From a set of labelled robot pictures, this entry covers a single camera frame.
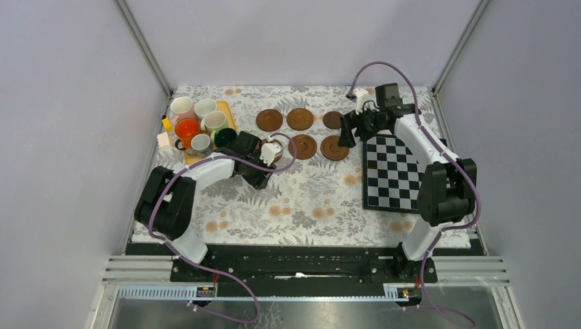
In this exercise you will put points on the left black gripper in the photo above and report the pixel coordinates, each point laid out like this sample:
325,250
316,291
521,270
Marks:
260,181

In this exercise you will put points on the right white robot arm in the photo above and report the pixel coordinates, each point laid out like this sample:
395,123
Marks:
447,189

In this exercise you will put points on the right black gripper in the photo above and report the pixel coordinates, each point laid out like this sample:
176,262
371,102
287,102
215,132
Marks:
350,121

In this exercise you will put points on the brown wooden coaster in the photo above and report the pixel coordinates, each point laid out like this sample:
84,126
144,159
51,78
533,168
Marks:
331,150
304,147
278,156
269,120
300,119

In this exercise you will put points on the floral tablecloth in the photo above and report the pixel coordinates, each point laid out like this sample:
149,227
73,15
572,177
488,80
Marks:
307,202

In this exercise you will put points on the yellow block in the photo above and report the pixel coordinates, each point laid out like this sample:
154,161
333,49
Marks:
167,125

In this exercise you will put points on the light green mug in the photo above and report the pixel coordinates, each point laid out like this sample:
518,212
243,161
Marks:
214,121

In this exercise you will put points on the dark brown coaster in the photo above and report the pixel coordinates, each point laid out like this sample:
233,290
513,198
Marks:
332,120

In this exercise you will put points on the white pink block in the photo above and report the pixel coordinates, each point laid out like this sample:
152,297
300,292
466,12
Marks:
163,140

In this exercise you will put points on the dark green mug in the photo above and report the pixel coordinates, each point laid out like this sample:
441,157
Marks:
224,137

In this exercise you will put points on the black white checkerboard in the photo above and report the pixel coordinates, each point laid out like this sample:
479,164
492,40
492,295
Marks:
391,176

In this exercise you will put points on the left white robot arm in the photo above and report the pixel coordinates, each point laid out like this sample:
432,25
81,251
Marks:
166,203

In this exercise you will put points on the orange mug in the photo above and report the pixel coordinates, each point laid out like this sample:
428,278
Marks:
185,131

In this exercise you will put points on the grey mug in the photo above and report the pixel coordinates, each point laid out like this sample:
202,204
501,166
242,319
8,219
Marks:
200,146

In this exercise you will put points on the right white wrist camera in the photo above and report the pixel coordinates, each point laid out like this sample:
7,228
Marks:
359,96

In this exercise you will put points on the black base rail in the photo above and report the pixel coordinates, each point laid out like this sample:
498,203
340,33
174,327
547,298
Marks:
309,271

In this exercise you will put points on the pink white mug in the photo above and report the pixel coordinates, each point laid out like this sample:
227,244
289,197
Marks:
181,108

